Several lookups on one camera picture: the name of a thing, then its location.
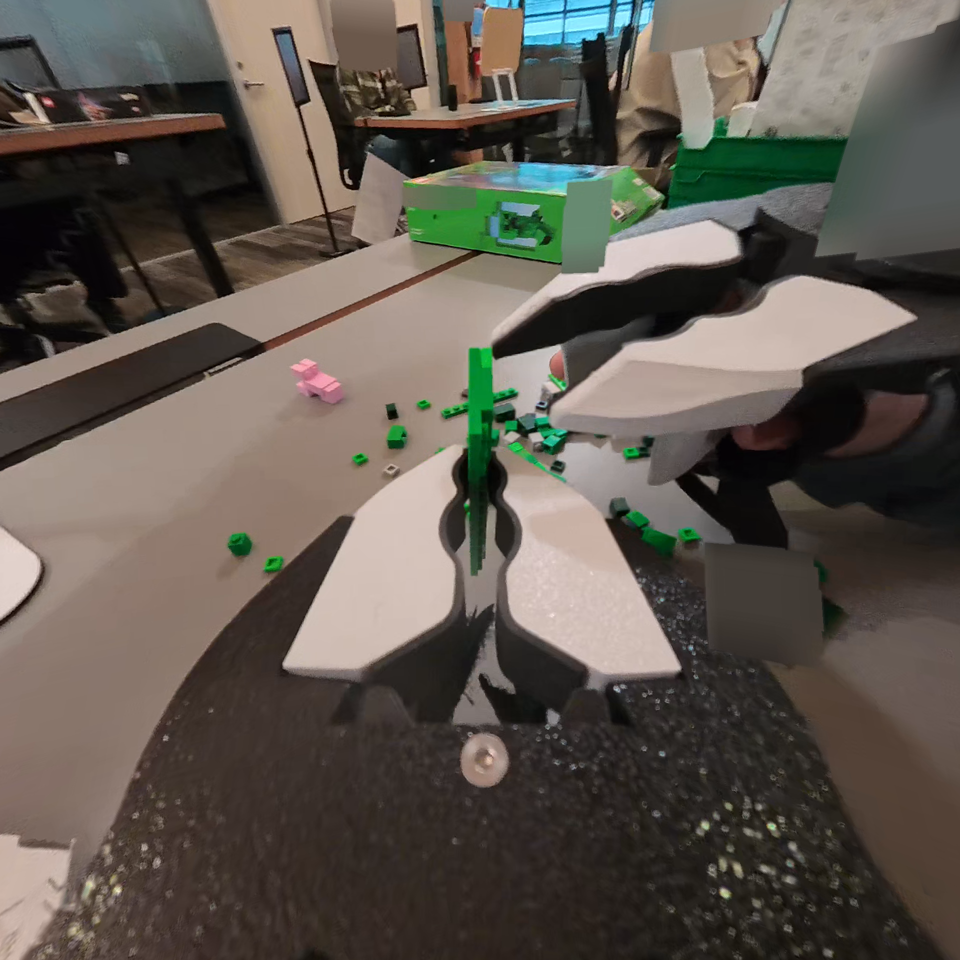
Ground black panel on pole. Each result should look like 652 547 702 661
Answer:
271 26 354 260

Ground wooden book stand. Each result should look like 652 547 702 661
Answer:
480 7 525 102

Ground white door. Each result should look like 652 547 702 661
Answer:
206 0 339 226

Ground large green brick plate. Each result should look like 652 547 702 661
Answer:
466 347 501 577

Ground pink brick pig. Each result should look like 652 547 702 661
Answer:
290 358 346 405

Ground distant wooden desk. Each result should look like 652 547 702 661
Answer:
356 97 579 174

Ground grey wood-edged desk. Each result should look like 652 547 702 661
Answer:
0 112 237 301

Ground white book stand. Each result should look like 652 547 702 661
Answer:
0 525 44 624

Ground black office chair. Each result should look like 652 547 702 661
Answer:
309 60 369 192

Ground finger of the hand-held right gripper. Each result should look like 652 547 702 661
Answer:
549 275 918 438
491 219 745 360

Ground black desk strip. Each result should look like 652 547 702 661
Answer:
0 322 265 470

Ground person's right forearm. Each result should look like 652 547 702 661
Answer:
795 367 960 528

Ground scattered small green bricks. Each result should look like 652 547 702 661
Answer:
225 378 845 639

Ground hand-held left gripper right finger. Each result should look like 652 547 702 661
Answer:
491 450 684 725

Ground printed white paper bag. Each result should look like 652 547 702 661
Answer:
0 832 76 960
750 0 886 140

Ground white paper sheet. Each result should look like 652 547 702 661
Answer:
352 153 406 245

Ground person's right hand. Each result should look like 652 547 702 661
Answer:
731 390 929 460

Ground green storage bin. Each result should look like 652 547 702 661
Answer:
666 116 849 211

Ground green brick set box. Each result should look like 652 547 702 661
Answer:
402 161 666 265

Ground dark brick set box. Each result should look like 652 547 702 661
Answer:
0 82 151 125

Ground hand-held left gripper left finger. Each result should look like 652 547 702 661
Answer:
282 444 471 725

